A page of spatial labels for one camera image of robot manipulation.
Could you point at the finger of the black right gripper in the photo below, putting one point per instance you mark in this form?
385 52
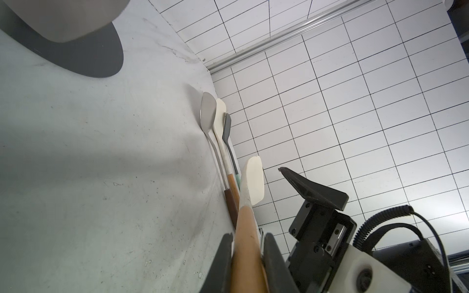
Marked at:
315 192

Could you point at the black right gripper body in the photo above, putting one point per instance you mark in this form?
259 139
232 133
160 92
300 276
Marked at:
322 237

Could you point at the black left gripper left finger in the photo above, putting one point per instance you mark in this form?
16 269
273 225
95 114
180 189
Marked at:
218 279

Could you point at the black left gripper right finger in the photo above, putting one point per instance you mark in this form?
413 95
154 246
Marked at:
279 279

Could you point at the grey spatula mint handle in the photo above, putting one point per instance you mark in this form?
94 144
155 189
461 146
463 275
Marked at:
226 139

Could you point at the cream spatula light wood handle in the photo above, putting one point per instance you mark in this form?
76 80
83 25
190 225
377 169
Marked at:
218 128

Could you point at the cream utensil dark wood handle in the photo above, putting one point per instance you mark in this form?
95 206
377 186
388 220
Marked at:
207 117

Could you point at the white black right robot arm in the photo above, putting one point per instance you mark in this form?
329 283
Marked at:
402 248

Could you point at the grey utensil rack stand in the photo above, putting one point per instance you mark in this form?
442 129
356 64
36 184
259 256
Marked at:
96 55

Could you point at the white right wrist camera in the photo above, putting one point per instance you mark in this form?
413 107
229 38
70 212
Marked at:
359 272

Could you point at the cream spoon mint handle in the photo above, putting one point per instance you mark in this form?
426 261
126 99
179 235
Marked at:
63 21

